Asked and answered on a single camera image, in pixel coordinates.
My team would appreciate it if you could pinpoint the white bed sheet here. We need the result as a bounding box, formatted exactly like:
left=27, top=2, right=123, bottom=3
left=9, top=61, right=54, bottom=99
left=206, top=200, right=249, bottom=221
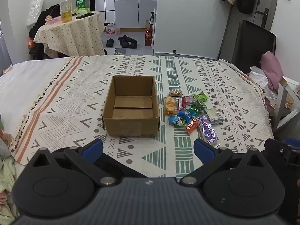
left=0, top=57, right=71, bottom=127

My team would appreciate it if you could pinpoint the pack of pink bottles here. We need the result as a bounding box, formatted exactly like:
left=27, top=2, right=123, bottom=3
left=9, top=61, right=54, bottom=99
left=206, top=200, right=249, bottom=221
left=105, top=24, right=120, bottom=35

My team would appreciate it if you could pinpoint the cooking oil bottle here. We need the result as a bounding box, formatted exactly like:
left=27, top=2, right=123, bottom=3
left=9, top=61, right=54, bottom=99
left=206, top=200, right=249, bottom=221
left=59, top=0, right=72, bottom=23

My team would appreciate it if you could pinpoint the black jacket with cartoon print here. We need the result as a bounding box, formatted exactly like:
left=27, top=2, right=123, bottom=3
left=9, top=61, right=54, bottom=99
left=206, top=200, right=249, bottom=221
left=29, top=4, right=61, bottom=43

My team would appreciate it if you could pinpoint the orange snack packet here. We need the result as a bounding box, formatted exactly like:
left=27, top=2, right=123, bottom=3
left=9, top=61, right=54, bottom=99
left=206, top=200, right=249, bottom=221
left=186, top=118, right=200, bottom=134

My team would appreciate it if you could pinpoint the black-framed glass partition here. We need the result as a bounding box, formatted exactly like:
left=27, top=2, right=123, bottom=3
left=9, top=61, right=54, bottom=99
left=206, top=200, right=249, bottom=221
left=94, top=0, right=115, bottom=23

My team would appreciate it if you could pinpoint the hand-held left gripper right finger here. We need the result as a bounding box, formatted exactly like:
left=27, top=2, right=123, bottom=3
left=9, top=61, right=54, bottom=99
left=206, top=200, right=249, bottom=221
left=180, top=139, right=270, bottom=185

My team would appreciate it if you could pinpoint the cardboard box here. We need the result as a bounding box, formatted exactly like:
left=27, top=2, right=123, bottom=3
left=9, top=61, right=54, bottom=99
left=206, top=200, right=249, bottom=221
left=102, top=75, right=161, bottom=137

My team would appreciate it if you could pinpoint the clear plastic bag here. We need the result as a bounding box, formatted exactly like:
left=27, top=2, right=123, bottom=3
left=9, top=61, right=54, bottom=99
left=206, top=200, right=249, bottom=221
left=27, top=0, right=45, bottom=26

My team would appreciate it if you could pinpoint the orange and white cake packet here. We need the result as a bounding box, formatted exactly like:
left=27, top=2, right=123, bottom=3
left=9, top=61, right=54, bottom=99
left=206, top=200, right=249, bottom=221
left=163, top=96, right=177, bottom=116

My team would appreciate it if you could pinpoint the white snack packet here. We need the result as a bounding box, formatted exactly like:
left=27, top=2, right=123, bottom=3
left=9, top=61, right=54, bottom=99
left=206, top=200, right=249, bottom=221
left=206, top=108, right=224, bottom=124

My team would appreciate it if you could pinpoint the white kitchen cabinet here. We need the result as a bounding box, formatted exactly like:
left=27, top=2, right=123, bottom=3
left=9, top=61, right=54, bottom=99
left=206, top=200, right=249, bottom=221
left=114, top=0, right=157, bottom=29

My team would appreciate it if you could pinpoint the light green snack packet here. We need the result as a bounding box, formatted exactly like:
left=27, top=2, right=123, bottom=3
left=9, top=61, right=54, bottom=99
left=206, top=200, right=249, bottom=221
left=193, top=91, right=209, bottom=102

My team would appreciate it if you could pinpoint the floral quilt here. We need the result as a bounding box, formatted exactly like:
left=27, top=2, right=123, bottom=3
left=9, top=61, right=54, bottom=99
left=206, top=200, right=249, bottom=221
left=0, top=129, right=21, bottom=225

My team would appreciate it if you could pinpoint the flat black object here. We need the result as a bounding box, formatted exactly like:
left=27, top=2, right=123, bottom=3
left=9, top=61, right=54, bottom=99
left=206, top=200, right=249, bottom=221
left=75, top=12, right=95, bottom=20

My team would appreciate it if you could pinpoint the grey door with handle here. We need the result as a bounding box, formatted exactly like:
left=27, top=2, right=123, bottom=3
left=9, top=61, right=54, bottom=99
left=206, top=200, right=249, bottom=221
left=251, top=0, right=280, bottom=32

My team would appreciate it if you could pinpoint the black flat monitor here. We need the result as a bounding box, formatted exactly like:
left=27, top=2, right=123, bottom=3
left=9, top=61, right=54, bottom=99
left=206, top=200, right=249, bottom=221
left=231, top=20, right=277, bottom=69

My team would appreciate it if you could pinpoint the green and white pack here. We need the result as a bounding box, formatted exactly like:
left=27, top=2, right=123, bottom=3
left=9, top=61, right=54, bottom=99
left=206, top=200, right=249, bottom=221
left=75, top=7, right=91, bottom=17

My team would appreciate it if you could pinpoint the purple snack packet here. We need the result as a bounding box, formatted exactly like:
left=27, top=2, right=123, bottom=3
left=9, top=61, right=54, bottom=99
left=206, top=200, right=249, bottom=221
left=197, top=115, right=221, bottom=146

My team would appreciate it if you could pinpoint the blue snack packet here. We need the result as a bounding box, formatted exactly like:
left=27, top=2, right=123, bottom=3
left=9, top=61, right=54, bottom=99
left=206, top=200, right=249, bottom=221
left=169, top=114, right=182, bottom=126
left=178, top=111, right=195, bottom=125

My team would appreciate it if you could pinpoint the dark green snack packet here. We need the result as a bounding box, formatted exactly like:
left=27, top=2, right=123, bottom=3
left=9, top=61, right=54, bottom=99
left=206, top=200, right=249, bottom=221
left=191, top=100, right=207, bottom=110
left=186, top=106, right=202, bottom=116

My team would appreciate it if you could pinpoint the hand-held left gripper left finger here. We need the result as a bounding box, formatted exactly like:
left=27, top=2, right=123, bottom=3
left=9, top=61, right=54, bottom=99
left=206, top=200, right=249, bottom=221
left=28, top=139, right=118, bottom=186

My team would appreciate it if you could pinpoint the pink cloth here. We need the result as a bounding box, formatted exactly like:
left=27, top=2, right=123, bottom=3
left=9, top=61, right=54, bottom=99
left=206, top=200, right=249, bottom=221
left=261, top=51, right=284, bottom=92

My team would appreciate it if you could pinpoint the brown drink bottle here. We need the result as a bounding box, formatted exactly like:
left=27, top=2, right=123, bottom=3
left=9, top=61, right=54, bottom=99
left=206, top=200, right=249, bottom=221
left=145, top=28, right=153, bottom=47

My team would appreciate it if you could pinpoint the table with dotted tablecloth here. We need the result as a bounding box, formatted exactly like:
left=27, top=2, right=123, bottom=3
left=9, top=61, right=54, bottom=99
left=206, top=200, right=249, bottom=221
left=33, top=12, right=106, bottom=58

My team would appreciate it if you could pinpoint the white plastic bag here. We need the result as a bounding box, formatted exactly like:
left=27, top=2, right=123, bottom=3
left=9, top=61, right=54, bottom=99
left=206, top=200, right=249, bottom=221
left=246, top=66, right=277, bottom=99

